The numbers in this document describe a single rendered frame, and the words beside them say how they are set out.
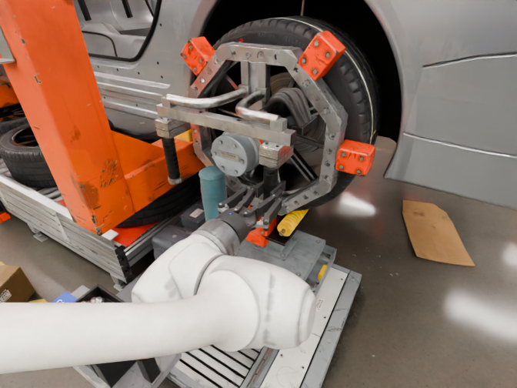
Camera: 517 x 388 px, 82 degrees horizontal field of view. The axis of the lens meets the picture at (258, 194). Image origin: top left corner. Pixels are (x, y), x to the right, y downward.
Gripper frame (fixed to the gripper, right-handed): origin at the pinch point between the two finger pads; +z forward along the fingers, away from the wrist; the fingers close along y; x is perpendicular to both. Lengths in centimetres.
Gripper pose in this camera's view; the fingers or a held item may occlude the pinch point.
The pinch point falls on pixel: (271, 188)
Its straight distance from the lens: 75.4
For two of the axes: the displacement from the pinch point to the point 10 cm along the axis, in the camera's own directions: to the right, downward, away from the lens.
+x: 0.0, -8.3, -5.6
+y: 8.6, 2.8, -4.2
